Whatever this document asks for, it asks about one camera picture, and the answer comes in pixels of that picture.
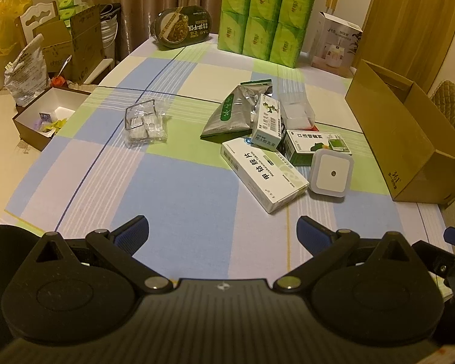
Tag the white square night light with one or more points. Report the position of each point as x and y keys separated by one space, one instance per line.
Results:
x=330 y=174

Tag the small orange object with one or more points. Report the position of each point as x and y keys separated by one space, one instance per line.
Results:
x=57 y=81

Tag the metal spoon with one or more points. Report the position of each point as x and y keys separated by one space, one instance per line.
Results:
x=65 y=66

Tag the dark green instant food bowl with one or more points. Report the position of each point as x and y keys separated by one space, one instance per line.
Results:
x=182 y=26

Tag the tall printed cardboard box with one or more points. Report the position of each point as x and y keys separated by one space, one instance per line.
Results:
x=83 y=38

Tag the dark brown open gift box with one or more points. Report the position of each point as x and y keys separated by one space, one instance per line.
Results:
x=60 y=102

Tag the white appliance box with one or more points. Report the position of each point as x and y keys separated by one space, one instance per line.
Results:
x=335 y=45

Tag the yellow plastic bag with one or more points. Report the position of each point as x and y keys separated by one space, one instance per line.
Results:
x=5 y=11

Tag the quilted chair back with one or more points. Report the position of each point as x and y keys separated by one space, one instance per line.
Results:
x=453 y=102

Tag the stack of green tissue packs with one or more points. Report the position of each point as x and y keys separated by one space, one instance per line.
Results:
x=263 y=15

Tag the white metal bucket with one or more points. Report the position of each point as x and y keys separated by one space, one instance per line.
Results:
x=108 y=34

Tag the brown cardboard box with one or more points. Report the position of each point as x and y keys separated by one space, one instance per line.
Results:
x=383 y=121

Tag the silver foil bag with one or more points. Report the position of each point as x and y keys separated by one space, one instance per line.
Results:
x=26 y=72

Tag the white carved chair back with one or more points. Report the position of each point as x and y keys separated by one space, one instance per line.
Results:
x=47 y=5

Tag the large white medicine box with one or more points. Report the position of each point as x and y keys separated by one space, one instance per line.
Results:
x=261 y=174

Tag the green and white medicine box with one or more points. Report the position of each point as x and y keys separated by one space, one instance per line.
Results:
x=307 y=146

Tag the desktop with checked cloth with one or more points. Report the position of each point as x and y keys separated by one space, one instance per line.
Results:
x=98 y=182

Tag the pale green tissue pack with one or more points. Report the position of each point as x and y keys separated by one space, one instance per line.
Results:
x=72 y=0
x=66 y=14

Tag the clear plastic container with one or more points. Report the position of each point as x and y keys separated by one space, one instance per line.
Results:
x=297 y=115

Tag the wooden wardrobe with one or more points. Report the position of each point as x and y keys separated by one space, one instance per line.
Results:
x=413 y=15

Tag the small white medicine box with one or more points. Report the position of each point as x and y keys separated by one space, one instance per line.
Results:
x=265 y=129

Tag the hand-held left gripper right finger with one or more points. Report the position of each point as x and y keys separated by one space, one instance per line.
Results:
x=313 y=235

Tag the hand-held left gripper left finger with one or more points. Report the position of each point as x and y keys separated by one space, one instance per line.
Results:
x=131 y=232

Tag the silver tea pouch green label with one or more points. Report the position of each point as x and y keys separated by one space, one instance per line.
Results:
x=235 y=110

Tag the clear plastic tray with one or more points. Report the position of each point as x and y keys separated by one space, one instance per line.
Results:
x=144 y=121

